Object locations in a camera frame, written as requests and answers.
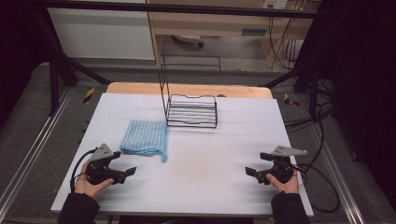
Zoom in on blue striped towel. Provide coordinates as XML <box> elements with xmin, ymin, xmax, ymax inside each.
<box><xmin>120</xmin><ymin>119</ymin><xmax>169</xmax><ymax>164</ymax></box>

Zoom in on white cabinet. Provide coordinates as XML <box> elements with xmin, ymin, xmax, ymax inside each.
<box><xmin>46</xmin><ymin>7</ymin><xmax>156</xmax><ymax>61</ymax></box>

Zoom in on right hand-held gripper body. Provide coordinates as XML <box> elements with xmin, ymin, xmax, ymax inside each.
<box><xmin>263</xmin><ymin>145</ymin><xmax>308</xmax><ymax>185</ymax></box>

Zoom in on white table cover board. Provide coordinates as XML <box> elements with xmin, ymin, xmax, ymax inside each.
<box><xmin>50</xmin><ymin>92</ymin><xmax>315</xmax><ymax>217</ymax></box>

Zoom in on black wire rack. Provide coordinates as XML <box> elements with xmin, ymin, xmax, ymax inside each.
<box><xmin>158</xmin><ymin>54</ymin><xmax>222</xmax><ymax>130</ymax></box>

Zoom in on black floor cables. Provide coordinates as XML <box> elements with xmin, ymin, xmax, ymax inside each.
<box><xmin>283</xmin><ymin>77</ymin><xmax>335</xmax><ymax>133</ymax></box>

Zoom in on hanging black cables bundle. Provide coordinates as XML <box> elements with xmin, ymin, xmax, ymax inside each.
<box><xmin>267</xmin><ymin>13</ymin><xmax>302</xmax><ymax>71</ymax></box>

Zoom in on aluminium floor rail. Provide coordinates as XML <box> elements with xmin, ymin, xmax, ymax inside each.
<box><xmin>0</xmin><ymin>88</ymin><xmax>75</xmax><ymax>214</ymax></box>
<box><xmin>306</xmin><ymin>122</ymin><xmax>366</xmax><ymax>224</ymax></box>

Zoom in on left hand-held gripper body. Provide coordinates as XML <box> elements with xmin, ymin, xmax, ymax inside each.
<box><xmin>85</xmin><ymin>143</ymin><xmax>126</xmax><ymax>186</ymax></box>

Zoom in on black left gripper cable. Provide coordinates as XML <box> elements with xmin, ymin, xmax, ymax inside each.
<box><xmin>69</xmin><ymin>147</ymin><xmax>99</xmax><ymax>194</ymax></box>

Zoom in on yellow black tape marker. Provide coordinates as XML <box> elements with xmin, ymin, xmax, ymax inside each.
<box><xmin>82</xmin><ymin>87</ymin><xmax>96</xmax><ymax>105</ymax></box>
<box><xmin>282</xmin><ymin>92</ymin><xmax>301</xmax><ymax>108</ymax></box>

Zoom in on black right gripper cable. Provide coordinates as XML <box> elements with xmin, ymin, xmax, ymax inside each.
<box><xmin>292</xmin><ymin>162</ymin><xmax>341</xmax><ymax>215</ymax></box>

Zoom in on person's right hand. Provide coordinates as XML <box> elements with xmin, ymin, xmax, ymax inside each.
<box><xmin>265</xmin><ymin>169</ymin><xmax>301</xmax><ymax>195</ymax></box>

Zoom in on light wooden desk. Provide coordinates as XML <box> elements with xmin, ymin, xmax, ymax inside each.
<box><xmin>146</xmin><ymin>0</ymin><xmax>322</xmax><ymax>69</ymax></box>

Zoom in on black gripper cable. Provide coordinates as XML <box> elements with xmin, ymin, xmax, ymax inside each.
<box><xmin>69</xmin><ymin>147</ymin><xmax>99</xmax><ymax>194</ymax></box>
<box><xmin>292</xmin><ymin>162</ymin><xmax>341</xmax><ymax>215</ymax></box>

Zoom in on office chair base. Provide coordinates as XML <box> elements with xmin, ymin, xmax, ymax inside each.
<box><xmin>171</xmin><ymin>34</ymin><xmax>205</xmax><ymax>49</ymax></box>

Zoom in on black metal frame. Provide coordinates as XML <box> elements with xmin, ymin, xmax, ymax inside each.
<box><xmin>29</xmin><ymin>0</ymin><xmax>335</xmax><ymax>122</ymax></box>

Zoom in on white wall socket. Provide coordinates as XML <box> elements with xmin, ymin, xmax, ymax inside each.
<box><xmin>262</xmin><ymin>0</ymin><xmax>290</xmax><ymax>10</ymax></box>

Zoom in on person's left hand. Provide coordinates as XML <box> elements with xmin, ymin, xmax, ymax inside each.
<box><xmin>74</xmin><ymin>161</ymin><xmax>115</xmax><ymax>200</ymax></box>

